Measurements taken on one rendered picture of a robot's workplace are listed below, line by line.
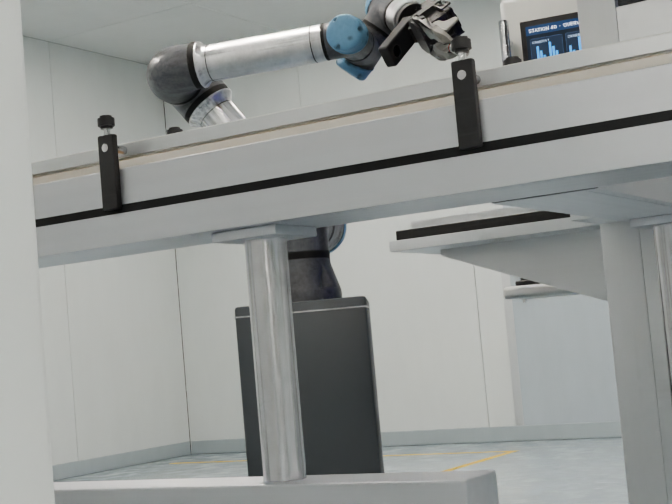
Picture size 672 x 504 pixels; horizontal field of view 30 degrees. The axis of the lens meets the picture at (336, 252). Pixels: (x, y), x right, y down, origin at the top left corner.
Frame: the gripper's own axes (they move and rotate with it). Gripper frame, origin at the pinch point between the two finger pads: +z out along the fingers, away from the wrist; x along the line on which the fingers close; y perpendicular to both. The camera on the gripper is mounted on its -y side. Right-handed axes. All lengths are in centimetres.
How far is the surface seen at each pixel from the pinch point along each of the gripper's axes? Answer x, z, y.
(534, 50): 46, -63, 40
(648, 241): 22, 54, -3
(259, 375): -22, 84, -66
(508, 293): 74, -25, -6
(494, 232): 18.3, 31.2, -18.0
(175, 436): 420, -578, -131
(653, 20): -3.3, 41.1, 19.0
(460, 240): 18.4, 26.8, -22.9
